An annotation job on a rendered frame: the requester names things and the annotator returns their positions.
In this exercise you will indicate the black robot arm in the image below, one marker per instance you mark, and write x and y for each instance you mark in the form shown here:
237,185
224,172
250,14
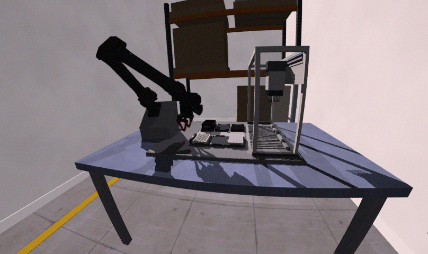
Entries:
114,53

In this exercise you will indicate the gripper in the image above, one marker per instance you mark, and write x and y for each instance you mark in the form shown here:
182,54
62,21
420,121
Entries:
183,118

